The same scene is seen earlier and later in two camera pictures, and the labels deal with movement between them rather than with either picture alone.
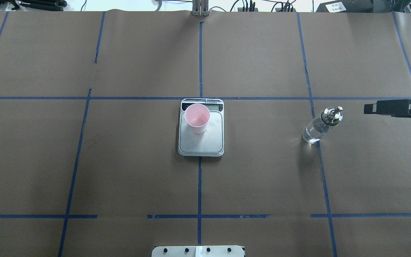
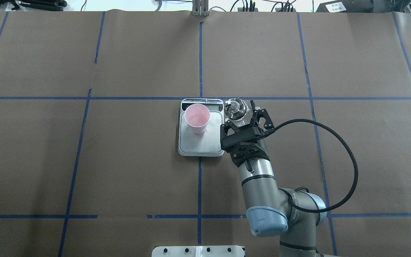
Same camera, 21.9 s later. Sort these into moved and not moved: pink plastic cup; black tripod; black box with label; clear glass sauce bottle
Moved: clear glass sauce bottle
Not moved: black box with label; black tripod; pink plastic cup
